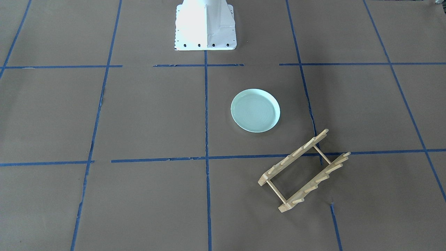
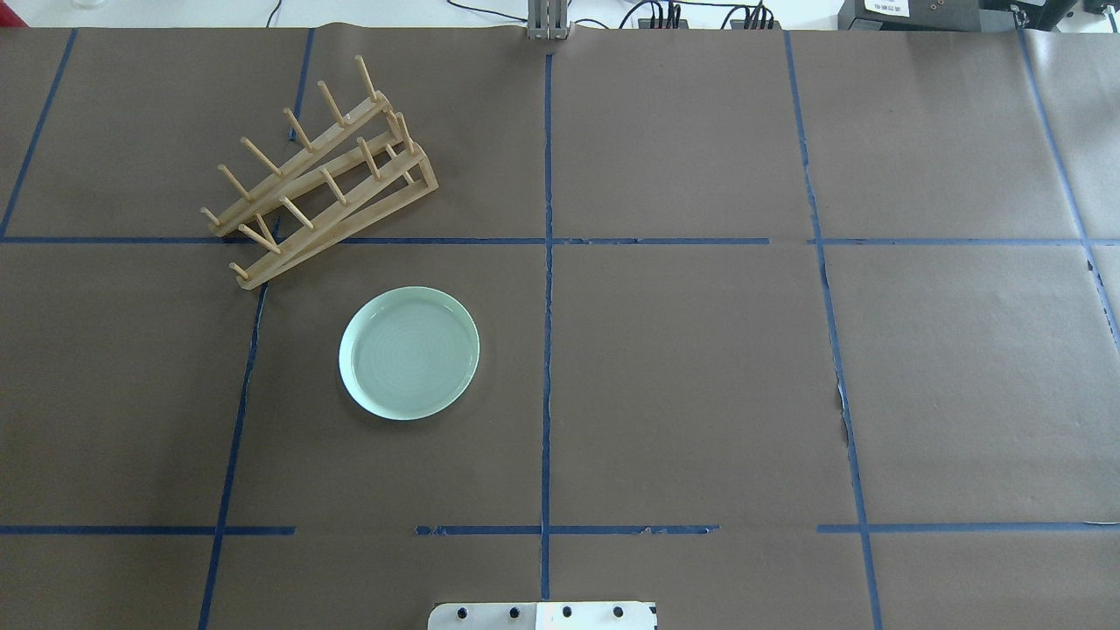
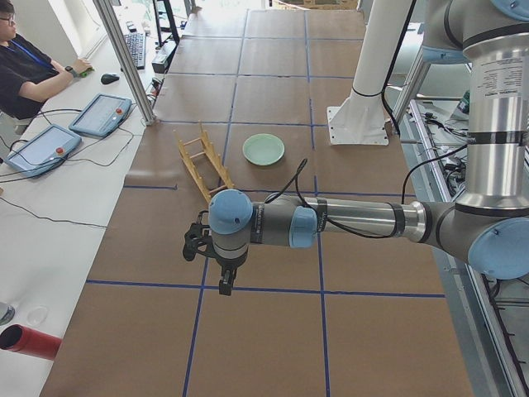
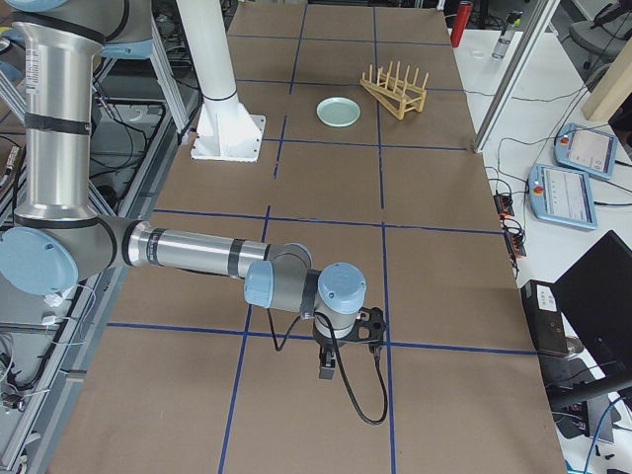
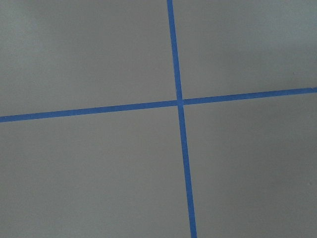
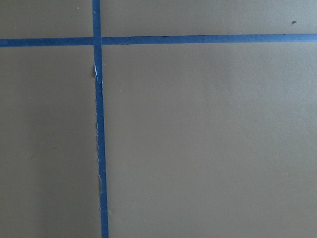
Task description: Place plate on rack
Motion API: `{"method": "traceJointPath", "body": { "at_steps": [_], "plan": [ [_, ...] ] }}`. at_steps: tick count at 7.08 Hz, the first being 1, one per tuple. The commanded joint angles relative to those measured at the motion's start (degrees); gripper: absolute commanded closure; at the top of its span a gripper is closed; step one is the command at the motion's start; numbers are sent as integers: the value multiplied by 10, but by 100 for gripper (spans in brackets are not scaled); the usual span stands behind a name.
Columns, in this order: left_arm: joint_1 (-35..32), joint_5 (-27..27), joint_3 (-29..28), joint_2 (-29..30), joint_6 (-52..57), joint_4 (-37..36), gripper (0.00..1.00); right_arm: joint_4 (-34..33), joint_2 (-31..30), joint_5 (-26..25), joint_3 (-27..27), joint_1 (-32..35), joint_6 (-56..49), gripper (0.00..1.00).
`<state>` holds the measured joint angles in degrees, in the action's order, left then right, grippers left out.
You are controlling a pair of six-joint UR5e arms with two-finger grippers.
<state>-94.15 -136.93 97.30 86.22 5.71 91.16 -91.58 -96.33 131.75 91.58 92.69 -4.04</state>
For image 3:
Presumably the wooden dish rack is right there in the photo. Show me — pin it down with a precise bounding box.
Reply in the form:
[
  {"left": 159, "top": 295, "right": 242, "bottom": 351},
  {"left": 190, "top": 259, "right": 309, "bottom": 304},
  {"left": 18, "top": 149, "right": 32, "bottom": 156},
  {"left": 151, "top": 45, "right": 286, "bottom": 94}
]
[{"left": 176, "top": 122, "right": 235, "bottom": 203}]

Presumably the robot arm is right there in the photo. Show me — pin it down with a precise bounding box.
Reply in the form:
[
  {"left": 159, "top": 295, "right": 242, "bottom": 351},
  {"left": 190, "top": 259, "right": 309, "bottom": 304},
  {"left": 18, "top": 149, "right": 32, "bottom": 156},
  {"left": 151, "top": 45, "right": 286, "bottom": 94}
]
[{"left": 207, "top": 1, "right": 528, "bottom": 295}]

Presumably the seated person black shirt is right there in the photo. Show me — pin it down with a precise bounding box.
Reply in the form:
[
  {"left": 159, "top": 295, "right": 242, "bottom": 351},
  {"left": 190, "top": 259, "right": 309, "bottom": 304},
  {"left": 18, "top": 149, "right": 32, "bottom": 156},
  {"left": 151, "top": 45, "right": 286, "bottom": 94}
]
[{"left": 1, "top": 1, "right": 92, "bottom": 120}]

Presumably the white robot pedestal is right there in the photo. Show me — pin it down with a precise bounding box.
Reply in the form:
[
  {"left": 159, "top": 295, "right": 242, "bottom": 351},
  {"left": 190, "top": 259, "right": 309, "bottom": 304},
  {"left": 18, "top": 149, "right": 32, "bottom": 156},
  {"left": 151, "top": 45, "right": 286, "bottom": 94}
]
[{"left": 327, "top": 0, "right": 415, "bottom": 146}]

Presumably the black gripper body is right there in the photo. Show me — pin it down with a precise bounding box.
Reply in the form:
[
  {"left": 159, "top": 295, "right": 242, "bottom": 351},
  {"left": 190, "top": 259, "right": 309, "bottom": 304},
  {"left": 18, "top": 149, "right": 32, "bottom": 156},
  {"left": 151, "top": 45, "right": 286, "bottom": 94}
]
[{"left": 216, "top": 255, "right": 246, "bottom": 276}]

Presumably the far blue teach pendant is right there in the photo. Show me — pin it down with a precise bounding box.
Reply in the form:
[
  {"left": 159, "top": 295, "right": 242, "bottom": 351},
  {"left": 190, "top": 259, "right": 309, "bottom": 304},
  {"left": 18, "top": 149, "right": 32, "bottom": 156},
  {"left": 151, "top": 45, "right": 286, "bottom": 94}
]
[{"left": 69, "top": 93, "right": 132, "bottom": 137}]

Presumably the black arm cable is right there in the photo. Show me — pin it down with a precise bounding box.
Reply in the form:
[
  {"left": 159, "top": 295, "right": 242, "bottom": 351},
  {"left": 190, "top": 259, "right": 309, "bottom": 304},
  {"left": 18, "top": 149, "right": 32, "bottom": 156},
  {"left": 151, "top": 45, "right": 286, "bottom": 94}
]
[{"left": 264, "top": 158, "right": 470, "bottom": 240}]

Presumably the near blue teach pendant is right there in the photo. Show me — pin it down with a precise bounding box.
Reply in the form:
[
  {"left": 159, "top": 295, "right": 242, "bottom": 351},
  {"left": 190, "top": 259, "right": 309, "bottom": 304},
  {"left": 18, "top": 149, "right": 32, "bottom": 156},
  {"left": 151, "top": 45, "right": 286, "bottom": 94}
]
[{"left": 5, "top": 124, "right": 82, "bottom": 178}]

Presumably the black keyboard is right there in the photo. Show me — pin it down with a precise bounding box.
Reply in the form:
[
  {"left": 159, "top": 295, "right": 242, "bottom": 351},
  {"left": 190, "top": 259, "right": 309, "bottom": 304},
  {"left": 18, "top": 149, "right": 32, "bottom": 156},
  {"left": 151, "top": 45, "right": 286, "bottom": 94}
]
[{"left": 123, "top": 31, "right": 146, "bottom": 69}]

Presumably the aluminium frame post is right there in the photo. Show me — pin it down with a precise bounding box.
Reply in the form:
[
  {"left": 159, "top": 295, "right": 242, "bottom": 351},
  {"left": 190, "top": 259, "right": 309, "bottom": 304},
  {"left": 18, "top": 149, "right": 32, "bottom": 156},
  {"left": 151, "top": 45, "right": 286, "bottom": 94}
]
[{"left": 93, "top": 0, "right": 156, "bottom": 126}]

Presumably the black computer mouse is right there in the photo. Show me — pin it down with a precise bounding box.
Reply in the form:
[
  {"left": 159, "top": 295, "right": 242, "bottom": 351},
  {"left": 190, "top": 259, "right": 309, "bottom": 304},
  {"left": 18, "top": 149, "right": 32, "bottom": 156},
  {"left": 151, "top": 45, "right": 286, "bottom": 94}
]
[{"left": 100, "top": 73, "right": 120, "bottom": 85}]

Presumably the blue teach pendant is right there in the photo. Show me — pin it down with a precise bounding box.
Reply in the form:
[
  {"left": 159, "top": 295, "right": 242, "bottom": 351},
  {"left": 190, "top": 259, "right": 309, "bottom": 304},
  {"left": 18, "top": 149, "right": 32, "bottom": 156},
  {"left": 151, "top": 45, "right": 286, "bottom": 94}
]
[
  {"left": 5, "top": 124, "right": 82, "bottom": 178},
  {"left": 69, "top": 93, "right": 132, "bottom": 137}
]

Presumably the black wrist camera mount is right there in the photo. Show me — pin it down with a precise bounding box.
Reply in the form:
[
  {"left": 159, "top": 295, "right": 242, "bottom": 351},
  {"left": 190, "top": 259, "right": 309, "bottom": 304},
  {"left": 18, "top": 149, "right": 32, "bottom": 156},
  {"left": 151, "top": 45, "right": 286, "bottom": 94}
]
[{"left": 183, "top": 210, "right": 217, "bottom": 261}]

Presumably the mint green plate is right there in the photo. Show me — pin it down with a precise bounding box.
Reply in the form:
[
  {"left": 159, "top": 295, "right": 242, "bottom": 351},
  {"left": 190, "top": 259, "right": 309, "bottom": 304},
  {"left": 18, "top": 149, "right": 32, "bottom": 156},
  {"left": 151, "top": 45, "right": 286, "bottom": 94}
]
[{"left": 242, "top": 133, "right": 285, "bottom": 166}]

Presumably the red cylinder bottle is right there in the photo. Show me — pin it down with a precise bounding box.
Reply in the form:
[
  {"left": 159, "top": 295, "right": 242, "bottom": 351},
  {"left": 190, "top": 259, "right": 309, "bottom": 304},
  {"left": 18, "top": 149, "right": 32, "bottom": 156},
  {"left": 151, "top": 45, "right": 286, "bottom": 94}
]
[{"left": 1, "top": 324, "right": 62, "bottom": 361}]

